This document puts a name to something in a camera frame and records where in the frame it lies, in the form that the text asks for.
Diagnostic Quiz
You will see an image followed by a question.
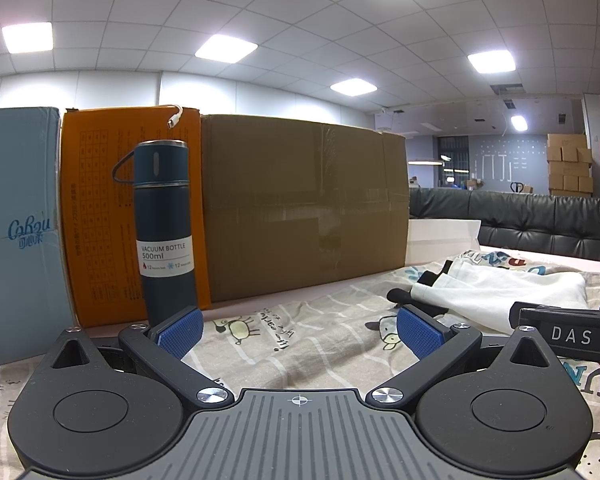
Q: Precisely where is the dark blue vacuum bottle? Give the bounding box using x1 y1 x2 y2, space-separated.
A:
111 139 197 325

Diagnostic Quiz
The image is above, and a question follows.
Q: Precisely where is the white and black garment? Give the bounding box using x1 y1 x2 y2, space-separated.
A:
387 255 588 334

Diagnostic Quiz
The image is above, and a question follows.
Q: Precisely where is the black leather sofa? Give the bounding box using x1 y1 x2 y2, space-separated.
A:
410 188 600 261

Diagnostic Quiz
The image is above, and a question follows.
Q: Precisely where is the orange cardboard box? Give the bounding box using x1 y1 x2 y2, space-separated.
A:
58 105 211 327

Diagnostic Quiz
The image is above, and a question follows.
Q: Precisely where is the light blue cardboard box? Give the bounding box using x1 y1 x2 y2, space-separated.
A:
0 107 76 365

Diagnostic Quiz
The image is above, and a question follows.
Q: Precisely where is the stacked cardboard boxes background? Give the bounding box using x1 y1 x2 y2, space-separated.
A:
546 133 593 197

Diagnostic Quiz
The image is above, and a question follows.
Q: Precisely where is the large brown cardboard box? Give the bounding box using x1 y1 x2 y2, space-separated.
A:
201 115 410 301

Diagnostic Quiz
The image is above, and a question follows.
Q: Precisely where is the white cable on box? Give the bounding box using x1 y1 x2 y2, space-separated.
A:
158 103 185 129

